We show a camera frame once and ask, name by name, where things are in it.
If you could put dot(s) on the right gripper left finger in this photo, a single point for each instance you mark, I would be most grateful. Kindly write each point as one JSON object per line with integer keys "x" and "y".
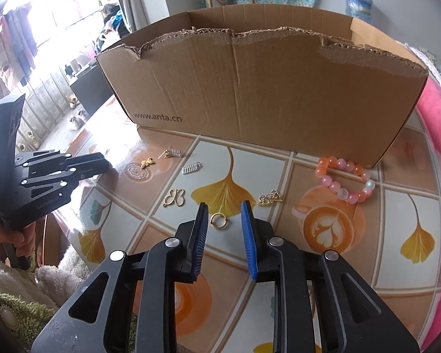
{"x": 97, "y": 317}

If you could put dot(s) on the brown cardboard box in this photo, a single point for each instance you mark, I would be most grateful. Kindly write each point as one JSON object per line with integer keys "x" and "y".
{"x": 287, "y": 77}

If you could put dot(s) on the silver rhinestone bar clip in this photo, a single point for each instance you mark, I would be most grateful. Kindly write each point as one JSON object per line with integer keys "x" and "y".
{"x": 193, "y": 167}

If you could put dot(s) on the rhinestone gold earring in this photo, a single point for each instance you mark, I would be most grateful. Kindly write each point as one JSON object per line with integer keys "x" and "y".
{"x": 170, "y": 153}

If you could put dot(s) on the blue water bottle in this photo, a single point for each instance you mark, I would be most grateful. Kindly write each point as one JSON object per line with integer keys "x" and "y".
{"x": 361, "y": 9}

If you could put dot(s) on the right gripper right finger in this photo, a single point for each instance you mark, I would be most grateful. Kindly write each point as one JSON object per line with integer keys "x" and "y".
{"x": 319, "y": 298}

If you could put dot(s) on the rhinestone gold charm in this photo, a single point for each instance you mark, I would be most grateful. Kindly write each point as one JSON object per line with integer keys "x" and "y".
{"x": 269, "y": 199}

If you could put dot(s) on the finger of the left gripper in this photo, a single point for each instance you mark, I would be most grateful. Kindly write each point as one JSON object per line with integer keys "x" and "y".
{"x": 84, "y": 165}

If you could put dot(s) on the left hand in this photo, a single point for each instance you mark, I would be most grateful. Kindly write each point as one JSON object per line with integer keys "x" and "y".
{"x": 23, "y": 241}

